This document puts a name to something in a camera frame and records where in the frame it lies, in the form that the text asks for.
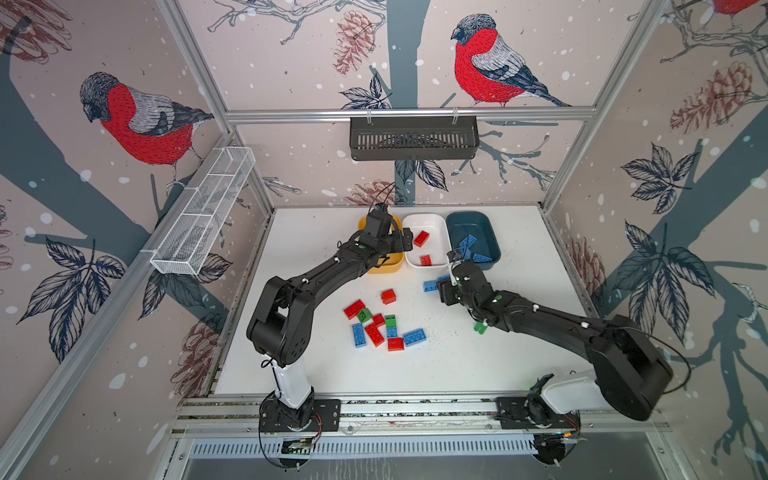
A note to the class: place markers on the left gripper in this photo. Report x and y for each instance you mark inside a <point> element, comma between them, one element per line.
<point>407,238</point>

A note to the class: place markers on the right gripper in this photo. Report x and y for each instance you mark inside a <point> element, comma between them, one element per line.
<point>446,289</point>

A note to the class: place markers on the red long lego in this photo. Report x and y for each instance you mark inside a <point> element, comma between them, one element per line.
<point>420,240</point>

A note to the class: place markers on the yellow plastic bin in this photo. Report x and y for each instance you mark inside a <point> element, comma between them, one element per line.
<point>394,261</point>

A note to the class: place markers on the white plastic bin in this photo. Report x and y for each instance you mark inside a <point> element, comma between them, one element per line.
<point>431,242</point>

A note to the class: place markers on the blue long lego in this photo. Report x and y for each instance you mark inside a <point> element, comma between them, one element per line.
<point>469,241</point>

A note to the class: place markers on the red square lego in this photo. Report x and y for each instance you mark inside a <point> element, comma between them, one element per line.
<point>388,297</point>

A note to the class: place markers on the teal plastic bin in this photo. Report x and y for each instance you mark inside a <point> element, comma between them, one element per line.
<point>461,224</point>

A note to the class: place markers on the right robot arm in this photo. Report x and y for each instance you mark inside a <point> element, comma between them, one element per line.
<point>627,374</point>

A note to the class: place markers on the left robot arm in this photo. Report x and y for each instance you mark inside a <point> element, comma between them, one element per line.
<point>281,326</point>

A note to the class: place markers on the green lego far right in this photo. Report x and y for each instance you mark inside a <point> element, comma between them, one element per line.
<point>480,327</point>

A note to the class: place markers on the blue lego bottom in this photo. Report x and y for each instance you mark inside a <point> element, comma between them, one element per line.
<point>414,337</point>

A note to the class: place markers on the red lego bottom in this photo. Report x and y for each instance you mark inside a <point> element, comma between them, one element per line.
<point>395,344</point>

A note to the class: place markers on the red lego lower diagonal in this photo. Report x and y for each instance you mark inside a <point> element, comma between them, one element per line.
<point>374,334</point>

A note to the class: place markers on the green lego left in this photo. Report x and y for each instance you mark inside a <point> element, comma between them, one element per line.
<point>364,315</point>

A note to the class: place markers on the red lego left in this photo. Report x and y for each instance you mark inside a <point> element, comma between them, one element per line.
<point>354,309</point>

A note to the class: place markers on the black hanging wire basket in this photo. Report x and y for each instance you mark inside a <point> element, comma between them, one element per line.
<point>413,138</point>

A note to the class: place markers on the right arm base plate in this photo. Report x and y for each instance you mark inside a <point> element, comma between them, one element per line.
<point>525,413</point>

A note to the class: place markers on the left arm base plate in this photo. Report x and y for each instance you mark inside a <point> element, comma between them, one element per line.
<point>324,414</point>

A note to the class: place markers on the white wire mesh basket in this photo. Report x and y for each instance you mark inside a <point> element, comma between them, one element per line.
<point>191,237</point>

